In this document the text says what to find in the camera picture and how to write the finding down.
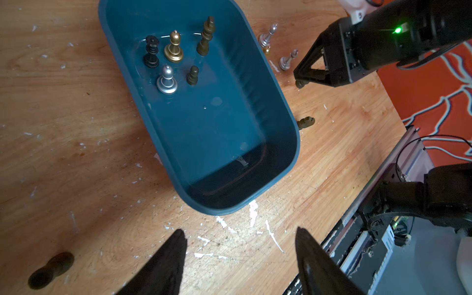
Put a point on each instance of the silver chess piece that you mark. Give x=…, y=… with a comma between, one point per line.
x=166, y=83
x=265, y=39
x=285, y=62

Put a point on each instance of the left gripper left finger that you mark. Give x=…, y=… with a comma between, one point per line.
x=163, y=273

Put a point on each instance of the teal plastic storage box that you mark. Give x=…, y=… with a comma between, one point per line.
x=231, y=137

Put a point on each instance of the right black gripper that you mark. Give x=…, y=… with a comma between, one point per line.
x=331, y=61

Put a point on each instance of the dark chess piece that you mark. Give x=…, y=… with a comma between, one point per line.
x=305, y=122
x=55, y=267
x=193, y=76
x=300, y=84
x=150, y=59
x=203, y=46

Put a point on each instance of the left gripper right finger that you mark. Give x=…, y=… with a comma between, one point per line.
x=318, y=273

